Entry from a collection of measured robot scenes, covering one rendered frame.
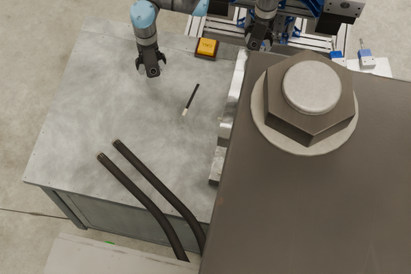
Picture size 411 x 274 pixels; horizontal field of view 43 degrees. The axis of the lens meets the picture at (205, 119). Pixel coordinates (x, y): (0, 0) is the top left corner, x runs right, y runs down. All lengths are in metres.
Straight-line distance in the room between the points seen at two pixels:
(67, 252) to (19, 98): 1.96
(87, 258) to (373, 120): 0.67
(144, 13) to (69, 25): 1.55
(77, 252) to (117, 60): 1.08
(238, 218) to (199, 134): 1.35
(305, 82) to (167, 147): 1.34
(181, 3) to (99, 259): 0.90
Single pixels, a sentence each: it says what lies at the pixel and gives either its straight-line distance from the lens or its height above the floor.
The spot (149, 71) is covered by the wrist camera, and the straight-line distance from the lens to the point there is 1.77.
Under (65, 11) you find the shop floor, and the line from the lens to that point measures 3.20.
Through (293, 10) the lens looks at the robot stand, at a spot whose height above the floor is 0.72.
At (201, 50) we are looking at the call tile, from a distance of 1.97.
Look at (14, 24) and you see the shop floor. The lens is 3.23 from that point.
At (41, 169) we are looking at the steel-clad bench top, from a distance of 1.88.
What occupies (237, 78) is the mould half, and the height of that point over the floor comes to 0.89.
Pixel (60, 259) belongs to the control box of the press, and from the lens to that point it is 1.08.
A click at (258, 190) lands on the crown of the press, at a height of 2.01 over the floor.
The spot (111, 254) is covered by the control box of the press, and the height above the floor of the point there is 1.47.
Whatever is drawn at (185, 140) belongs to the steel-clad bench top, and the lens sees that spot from 1.84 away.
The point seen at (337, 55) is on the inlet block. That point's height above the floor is 0.87.
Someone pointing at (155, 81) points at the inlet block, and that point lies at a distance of 1.92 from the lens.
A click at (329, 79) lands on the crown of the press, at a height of 2.06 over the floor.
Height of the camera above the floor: 2.50
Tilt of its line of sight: 65 degrees down
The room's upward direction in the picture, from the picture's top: 1 degrees clockwise
